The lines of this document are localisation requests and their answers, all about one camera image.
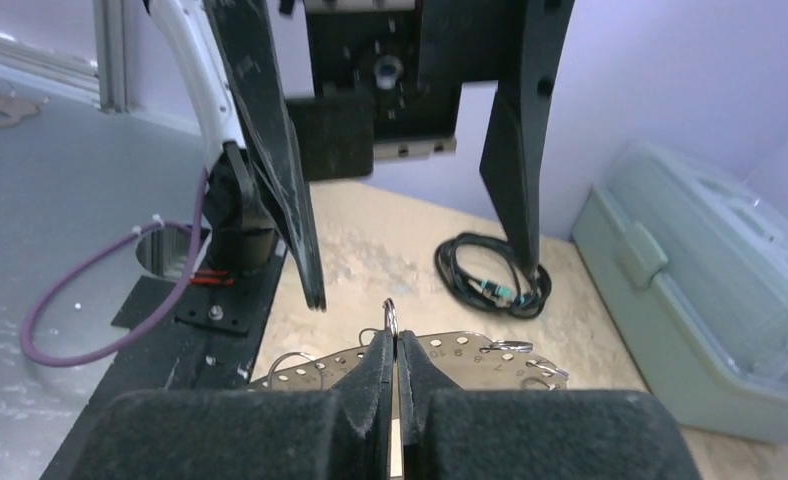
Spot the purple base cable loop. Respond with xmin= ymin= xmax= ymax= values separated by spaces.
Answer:
xmin=20 ymin=168 xmax=210 ymax=369

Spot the aluminium side rail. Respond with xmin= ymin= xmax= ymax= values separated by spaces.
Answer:
xmin=0 ymin=0 xmax=131 ymax=113

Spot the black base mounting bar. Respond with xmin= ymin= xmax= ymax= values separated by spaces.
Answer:
xmin=42 ymin=241 xmax=286 ymax=479

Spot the perforated metal key plate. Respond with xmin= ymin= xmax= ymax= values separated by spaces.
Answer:
xmin=246 ymin=328 xmax=569 ymax=391

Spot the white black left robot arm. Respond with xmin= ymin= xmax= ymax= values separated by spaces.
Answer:
xmin=144 ymin=1 xmax=574 ymax=313

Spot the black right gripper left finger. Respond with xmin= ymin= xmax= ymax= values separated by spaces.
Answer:
xmin=70 ymin=330 xmax=394 ymax=479

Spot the silver split key ring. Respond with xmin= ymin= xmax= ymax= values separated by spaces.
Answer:
xmin=519 ymin=360 xmax=571 ymax=392
xmin=483 ymin=339 xmax=534 ymax=355
xmin=382 ymin=297 xmax=400 ymax=342
xmin=266 ymin=351 xmax=322 ymax=392

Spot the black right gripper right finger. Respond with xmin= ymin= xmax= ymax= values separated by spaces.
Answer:
xmin=396 ymin=331 xmax=701 ymax=479

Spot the green plastic toolbox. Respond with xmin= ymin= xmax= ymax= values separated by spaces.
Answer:
xmin=572 ymin=143 xmax=788 ymax=443

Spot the coiled black cable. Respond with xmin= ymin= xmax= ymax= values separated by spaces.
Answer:
xmin=433 ymin=231 xmax=554 ymax=321

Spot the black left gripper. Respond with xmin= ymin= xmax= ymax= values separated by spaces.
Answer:
xmin=204 ymin=0 xmax=574 ymax=312

